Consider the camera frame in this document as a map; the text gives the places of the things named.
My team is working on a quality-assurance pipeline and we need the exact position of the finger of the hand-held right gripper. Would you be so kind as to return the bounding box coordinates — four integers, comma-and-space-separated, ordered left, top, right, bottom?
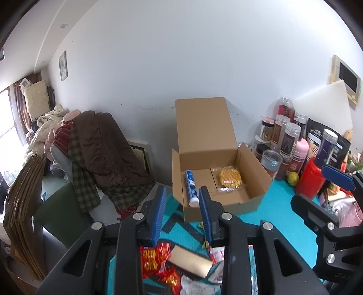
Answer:
290, 194, 341, 242
321, 165, 363, 197

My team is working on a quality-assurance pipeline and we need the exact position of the clear jar with brown label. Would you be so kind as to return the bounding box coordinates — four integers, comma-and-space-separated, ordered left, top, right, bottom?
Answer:
272, 114, 291, 146

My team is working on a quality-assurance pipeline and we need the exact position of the small wall picture frame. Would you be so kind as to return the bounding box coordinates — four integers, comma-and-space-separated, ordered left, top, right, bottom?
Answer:
58, 51, 69, 81

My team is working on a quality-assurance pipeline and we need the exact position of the stack of flat cardboard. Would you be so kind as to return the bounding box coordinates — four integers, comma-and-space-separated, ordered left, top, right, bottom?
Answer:
2, 155, 48, 281

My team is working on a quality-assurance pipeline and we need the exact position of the yellow snack in clear packet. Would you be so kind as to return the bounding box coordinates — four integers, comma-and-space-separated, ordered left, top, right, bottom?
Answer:
210, 167, 248, 193

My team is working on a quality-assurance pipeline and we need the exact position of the tall jar with red contents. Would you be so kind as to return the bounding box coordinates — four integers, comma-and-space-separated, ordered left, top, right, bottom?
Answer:
277, 96, 294, 120

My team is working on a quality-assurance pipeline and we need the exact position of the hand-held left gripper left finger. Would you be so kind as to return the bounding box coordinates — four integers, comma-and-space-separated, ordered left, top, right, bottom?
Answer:
34, 186, 168, 295

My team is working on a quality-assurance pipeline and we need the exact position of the brown quilted jacket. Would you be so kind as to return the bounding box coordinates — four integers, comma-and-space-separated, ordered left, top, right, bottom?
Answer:
69, 111, 155, 212

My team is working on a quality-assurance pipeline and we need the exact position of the pink bottle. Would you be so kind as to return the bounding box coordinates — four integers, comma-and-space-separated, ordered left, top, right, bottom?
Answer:
289, 138, 310, 177

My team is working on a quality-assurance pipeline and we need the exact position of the black pouch with white label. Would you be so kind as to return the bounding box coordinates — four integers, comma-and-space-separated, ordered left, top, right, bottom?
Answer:
306, 117, 327, 159

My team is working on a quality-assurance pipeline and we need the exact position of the clear jar with dark contents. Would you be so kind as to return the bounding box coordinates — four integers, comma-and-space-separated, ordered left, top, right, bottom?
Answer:
293, 111, 309, 134

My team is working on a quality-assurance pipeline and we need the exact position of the red canister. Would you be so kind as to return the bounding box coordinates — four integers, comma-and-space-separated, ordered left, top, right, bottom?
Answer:
295, 157, 327, 200

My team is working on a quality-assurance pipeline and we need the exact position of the white crumpled packet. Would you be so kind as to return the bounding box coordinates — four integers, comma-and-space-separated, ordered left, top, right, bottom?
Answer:
180, 275, 222, 295

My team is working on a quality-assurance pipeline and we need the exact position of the dark green seat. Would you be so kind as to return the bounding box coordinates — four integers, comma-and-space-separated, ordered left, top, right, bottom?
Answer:
33, 182, 94, 247

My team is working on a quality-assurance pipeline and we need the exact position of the tan paper packet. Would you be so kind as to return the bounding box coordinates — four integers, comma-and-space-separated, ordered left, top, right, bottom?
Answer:
169, 244, 214, 278

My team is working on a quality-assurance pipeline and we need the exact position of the short dark lid jar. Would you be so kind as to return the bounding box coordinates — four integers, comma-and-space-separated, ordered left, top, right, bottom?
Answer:
253, 143, 270, 162

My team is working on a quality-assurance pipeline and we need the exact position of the small jar with brown contents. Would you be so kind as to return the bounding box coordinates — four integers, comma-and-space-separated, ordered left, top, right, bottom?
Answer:
279, 150, 293, 181

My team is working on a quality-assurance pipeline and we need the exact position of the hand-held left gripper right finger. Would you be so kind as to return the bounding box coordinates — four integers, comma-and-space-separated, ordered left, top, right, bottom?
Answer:
198, 186, 329, 295

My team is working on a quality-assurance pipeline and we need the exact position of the brown curtain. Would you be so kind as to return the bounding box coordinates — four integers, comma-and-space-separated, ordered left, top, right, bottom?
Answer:
8, 74, 43, 146

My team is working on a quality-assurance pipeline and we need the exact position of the white framed panel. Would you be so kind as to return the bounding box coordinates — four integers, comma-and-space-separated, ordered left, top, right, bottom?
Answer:
127, 140, 155, 182

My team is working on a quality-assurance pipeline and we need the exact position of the red plaid cloth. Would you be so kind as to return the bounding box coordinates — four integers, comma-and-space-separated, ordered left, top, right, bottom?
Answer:
52, 123, 75, 161

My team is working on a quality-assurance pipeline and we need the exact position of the white foam board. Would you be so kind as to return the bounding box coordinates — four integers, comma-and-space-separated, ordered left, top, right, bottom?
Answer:
292, 79, 354, 134

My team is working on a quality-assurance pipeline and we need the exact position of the blue and white tube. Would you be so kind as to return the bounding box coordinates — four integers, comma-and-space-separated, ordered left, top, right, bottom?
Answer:
184, 170, 199, 207

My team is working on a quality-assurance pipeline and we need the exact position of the clear lid empty jar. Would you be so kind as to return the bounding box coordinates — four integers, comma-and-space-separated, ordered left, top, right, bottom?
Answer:
260, 149, 283, 181

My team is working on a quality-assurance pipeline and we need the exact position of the black pouch with blue label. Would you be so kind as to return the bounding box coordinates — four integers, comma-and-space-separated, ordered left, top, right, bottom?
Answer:
334, 137, 351, 171

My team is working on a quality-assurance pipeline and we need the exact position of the wall intercom screen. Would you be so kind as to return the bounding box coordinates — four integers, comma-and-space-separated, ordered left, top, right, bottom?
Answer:
329, 54, 363, 107

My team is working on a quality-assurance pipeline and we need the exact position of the pink plastic bag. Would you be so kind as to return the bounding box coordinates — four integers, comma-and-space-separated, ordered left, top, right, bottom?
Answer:
326, 197, 363, 228

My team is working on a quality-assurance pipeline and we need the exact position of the red packet with yellow print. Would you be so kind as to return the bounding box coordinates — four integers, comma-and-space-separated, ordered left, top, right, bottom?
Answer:
141, 243, 171, 279

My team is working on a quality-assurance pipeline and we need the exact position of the black pouch bag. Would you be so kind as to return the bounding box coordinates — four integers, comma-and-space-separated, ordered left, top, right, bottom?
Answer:
314, 128, 339, 168

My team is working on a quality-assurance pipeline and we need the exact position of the pile of pale clothes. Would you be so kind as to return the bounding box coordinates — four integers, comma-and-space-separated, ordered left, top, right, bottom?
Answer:
25, 105, 81, 159

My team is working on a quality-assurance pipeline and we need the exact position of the cardboard box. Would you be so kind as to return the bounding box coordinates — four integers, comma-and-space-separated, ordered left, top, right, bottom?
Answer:
172, 97, 273, 224

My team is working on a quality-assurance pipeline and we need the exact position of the red and white flat packet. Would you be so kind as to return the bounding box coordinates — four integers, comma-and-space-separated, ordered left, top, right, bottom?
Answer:
209, 246, 225, 265

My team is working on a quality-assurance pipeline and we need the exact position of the clear jar with black label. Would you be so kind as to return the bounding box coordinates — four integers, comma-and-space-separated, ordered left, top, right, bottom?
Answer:
282, 122, 302, 155

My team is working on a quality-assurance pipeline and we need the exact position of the beige board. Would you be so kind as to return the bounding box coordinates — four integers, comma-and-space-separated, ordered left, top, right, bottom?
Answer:
24, 80, 52, 120

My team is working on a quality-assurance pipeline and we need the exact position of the green plaid cloth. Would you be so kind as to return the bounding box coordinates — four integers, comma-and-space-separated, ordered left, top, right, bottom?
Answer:
68, 120, 101, 213

